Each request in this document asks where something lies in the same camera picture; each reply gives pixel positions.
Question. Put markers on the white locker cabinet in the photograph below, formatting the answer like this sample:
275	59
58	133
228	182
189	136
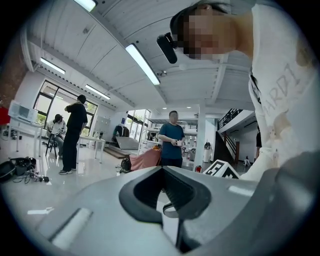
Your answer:
102	126

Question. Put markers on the black round backpack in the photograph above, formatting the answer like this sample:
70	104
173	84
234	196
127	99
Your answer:
125	165

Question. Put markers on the black chair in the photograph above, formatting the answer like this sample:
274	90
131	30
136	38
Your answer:
51	145

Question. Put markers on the grey ramp board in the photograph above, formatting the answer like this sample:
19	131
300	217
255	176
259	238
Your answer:
127	143

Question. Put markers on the red fire extinguisher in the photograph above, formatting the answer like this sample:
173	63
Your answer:
198	169

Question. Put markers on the black bag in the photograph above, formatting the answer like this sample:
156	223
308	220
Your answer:
6	171

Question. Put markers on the white bin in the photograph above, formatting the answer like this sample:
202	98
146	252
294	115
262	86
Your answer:
207	153

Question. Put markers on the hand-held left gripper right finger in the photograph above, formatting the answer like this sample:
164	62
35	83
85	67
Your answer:
200	200

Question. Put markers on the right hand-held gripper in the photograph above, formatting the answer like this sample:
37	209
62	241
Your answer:
221	170

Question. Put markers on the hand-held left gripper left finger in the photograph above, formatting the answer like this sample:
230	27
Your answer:
105	225

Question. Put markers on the white microwave oven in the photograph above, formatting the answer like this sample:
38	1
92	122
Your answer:
22	111

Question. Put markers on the person's white shirt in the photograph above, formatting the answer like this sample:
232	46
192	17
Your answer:
282	87

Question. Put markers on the black framed window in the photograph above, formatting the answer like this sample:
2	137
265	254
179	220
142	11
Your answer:
46	100

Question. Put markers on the pink cloth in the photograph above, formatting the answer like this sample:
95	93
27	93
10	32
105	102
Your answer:
145	160

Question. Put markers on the white table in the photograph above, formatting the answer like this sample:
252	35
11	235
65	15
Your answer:
92	140
25	126

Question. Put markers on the black head camera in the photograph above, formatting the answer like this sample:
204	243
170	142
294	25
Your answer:
167	47

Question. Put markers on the black staircase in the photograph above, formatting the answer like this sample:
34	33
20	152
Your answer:
226	140

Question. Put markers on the wooden platform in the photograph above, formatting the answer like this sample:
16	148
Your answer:
116	152

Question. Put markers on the long ceiling light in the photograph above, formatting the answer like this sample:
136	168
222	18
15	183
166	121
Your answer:
52	65
142	63
97	91
86	4

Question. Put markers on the person's head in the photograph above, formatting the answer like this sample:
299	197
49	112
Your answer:
207	32

